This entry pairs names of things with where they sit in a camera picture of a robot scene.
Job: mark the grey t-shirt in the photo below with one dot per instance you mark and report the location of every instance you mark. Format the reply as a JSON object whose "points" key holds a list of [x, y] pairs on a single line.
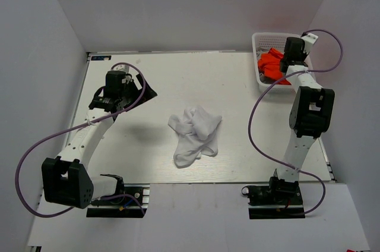
{"points": [[262, 66]]}

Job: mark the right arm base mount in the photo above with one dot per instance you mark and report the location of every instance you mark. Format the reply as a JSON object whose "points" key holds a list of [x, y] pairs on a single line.
{"points": [[276, 200]]}

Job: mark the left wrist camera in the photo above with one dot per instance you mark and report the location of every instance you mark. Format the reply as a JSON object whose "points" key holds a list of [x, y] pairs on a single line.
{"points": [[121, 67]]}

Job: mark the orange t-shirt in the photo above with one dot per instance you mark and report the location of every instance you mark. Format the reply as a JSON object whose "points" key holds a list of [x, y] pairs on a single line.
{"points": [[273, 72]]}

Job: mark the blue table label sticker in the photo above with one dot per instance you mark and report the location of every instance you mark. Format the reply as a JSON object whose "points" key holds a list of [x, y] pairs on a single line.
{"points": [[101, 58]]}

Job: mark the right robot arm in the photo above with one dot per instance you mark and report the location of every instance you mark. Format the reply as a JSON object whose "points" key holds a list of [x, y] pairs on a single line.
{"points": [[310, 115]]}

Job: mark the white t-shirt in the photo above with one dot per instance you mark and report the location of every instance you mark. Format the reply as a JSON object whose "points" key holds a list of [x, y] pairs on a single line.
{"points": [[197, 135]]}

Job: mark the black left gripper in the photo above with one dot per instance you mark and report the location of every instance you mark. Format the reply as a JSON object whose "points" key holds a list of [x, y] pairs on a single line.
{"points": [[149, 93]]}

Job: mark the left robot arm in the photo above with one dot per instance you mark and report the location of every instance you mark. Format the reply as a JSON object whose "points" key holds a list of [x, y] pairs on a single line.
{"points": [[65, 177]]}

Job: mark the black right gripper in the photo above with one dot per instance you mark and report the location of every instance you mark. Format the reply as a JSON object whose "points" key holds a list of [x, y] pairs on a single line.
{"points": [[304, 56]]}

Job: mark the white plastic laundry basket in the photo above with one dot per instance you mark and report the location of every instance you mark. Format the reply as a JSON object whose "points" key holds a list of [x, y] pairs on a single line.
{"points": [[295, 77]]}

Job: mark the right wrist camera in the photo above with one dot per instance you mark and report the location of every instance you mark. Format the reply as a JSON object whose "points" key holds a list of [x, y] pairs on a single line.
{"points": [[309, 39]]}

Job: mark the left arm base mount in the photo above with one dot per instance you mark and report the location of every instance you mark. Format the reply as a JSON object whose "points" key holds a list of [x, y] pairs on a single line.
{"points": [[133, 204]]}

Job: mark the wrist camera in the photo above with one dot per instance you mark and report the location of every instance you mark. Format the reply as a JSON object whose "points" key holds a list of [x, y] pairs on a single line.
{"points": [[121, 67], [309, 39]]}

